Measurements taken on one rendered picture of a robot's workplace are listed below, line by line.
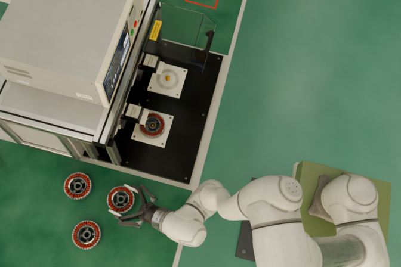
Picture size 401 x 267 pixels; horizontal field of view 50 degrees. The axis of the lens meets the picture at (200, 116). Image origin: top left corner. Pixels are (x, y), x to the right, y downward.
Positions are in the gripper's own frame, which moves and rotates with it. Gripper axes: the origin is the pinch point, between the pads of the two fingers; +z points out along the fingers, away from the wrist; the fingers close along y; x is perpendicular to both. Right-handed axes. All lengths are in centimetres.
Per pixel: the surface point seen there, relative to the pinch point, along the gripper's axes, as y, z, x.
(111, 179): -5.8, 8.3, -2.5
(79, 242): 22.2, 3.9, -4.1
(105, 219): 9.7, 2.4, 1.0
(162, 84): -54, 9, -7
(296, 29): -169, 12, 82
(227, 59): -82, -6, 6
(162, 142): -29.6, -2.6, 0.2
